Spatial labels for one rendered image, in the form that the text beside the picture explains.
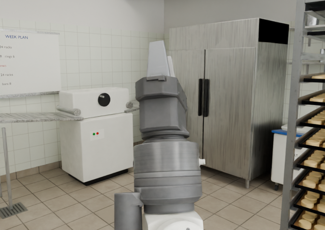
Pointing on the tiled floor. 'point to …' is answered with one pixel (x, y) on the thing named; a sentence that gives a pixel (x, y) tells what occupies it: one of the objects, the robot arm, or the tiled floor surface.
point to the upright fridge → (232, 90)
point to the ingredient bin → (278, 167)
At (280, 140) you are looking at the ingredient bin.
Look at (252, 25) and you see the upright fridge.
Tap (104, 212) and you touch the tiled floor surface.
